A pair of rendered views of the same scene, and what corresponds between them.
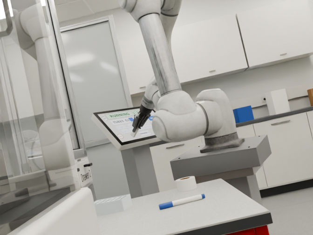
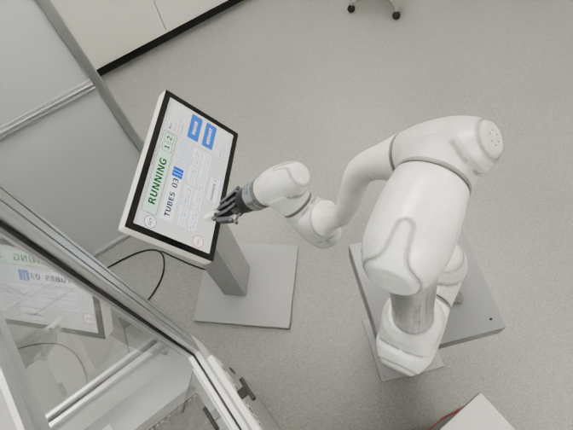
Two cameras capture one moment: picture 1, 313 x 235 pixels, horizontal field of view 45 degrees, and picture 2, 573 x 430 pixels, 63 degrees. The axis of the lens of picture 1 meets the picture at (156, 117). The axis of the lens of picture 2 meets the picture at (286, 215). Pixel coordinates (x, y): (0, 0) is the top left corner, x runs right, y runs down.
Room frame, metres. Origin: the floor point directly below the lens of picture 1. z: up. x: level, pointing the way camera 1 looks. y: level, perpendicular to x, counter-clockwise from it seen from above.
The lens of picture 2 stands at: (1.54, 0.24, 2.32)
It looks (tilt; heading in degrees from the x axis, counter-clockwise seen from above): 61 degrees down; 337
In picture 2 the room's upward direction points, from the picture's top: 15 degrees counter-clockwise
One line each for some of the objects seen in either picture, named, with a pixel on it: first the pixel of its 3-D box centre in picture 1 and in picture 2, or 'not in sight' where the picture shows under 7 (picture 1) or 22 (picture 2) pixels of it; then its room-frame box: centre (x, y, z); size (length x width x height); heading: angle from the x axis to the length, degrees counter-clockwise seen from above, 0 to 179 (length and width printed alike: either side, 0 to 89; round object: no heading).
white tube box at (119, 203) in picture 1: (110, 205); not in sight; (1.28, 0.22, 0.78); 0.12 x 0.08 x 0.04; 75
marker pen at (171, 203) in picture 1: (181, 201); not in sight; (1.12, -0.02, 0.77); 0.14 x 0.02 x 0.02; 97
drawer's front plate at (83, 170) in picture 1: (83, 172); (239, 398); (1.86, 0.41, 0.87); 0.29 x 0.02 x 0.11; 1
